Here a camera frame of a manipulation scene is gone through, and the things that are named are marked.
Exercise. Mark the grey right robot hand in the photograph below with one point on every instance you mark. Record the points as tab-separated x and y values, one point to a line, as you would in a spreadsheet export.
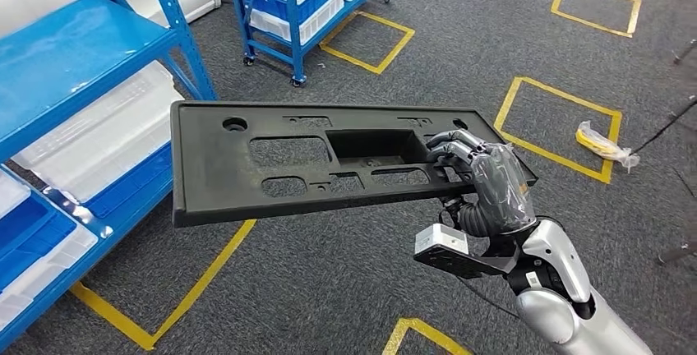
501	189

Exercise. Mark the black plastic panel part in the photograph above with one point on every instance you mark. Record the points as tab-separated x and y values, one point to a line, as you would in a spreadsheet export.
212	178

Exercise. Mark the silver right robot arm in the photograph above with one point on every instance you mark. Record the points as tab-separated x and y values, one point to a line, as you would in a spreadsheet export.
555	254

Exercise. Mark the blue wheeled shelf rack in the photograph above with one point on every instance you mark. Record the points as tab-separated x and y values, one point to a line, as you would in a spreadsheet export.
295	42

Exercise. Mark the blue metal shelf rack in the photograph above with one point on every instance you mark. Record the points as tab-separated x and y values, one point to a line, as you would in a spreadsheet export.
81	58

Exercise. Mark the clear bag with yellow item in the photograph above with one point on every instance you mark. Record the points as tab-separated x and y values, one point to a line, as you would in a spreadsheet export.
599	145

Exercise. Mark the black stand leg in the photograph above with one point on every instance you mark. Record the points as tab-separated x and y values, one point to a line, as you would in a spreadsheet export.
667	126

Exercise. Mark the pale wrist camera, black bracket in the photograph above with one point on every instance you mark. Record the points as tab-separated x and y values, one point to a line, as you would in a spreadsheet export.
441	238

